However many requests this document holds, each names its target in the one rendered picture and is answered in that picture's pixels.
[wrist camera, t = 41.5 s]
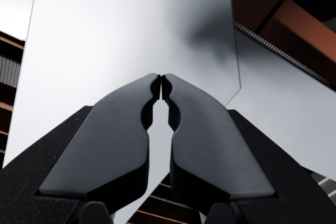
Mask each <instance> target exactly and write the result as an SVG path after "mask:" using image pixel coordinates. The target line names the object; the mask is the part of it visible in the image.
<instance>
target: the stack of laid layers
mask: <svg viewBox="0 0 336 224"><path fill-rule="evenodd" d="M234 28H235V29H237V30H238V31H240V32H242V33H243V34H245V35H246V36H248V37H249V38H251V39H253V40H254V41H256V42H257V43H259V44H260V45H262V46H264V47H265V48H267V49H268V50H270V51H271V52H273V53H275V54H276V55H278V56H279V57H281V58H282V59H284V60H286V61H287V62H289V63H290V64H292V65H293V66H295V67H297V68H298V69H300V70H301V71H303V72H304V73H306V74H308V75H309V76H311V77H312V78H314V79H315V80H317V81H319V82H320V83H322V84H323V85H325V86H326V87H328V88H330V89H331V90H333V91H334V92H336V90H335V89H333V88H332V87H330V86H329V85H327V84H326V83H324V82H323V81H321V80H319V79H318V78H316V77H315V76H313V75H312V74H310V73H308V72H307V71H305V70H304V69H302V68H301V67H299V66H298V65H296V64H294V63H293V62H291V61H290V60H288V59H287V58H285V57H284V56H282V55H280V54H279V53H277V52H276V51H274V50H273V49H271V48H269V47H268V46H266V45H265V44H263V43H262V42H260V41H259V40H257V39H255V38H254V37H252V36H251V35H249V34H248V33H246V32H245V31H243V30H241V29H240V28H238V27H237V26H234ZM310 175H311V177H312V178H313V179H314V180H315V181H316V182H317V183H318V184H319V186H320V187H321V188H322V189H323V190H324V191H325V193H326V194H327V195H328V196H329V198H330V199H331V200H332V202H333V203H334V204H335V206H336V181H334V180H332V179H329V178H327V177H325V176H323V175H321V174H318V173H316V172H313V173H312V174H310Z"/></svg>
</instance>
